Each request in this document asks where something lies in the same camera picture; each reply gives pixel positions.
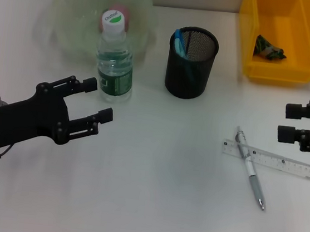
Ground clear plastic ruler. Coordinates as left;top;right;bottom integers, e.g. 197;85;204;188
219;137;310;182

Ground green plastic wrapper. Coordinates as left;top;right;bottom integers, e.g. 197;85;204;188
252;34;289;63

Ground water bottle green label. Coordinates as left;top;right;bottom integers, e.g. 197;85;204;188
91;8;142;106

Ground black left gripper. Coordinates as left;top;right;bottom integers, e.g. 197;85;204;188
0;66;119;164

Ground black mesh pen holder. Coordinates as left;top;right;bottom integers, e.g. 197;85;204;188
163;24;221;102

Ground yellow plastic bin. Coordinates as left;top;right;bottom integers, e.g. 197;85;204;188
231;0;310;90

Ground translucent green fruit plate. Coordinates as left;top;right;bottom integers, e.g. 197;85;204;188
33;0;162;76

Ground white grey pen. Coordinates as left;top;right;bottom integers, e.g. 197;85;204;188
227;126;275;212

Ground blue scissors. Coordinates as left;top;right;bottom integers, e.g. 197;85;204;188
169;28;201;85

